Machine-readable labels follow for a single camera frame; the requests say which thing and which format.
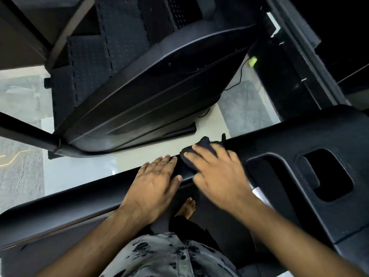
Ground person's right hand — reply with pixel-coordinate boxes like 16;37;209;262
184;144;255;216

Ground grey patterned shirt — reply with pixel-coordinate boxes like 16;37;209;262
99;232;240;277

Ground person's left hand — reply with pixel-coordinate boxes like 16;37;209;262
120;155;183;226

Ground black gym machine frame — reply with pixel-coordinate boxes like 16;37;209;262
247;0;369;122

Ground person's right forearm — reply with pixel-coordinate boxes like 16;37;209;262
232;196;368;277

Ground person's left forearm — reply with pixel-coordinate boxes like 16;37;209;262
36;209;152;277

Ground person's bare foot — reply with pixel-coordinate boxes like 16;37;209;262
174;197;197;220

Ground black trousers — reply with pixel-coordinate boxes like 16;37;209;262
168;215;221;258

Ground black power cable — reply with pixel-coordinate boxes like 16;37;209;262
198;56;252;118

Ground dark cleaning cloth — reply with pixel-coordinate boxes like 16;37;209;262
180;133;229;172

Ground black treadmill frame with handrail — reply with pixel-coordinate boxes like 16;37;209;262
0;104;369;277

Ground black stair climber machine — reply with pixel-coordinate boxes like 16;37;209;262
43;0;261;160

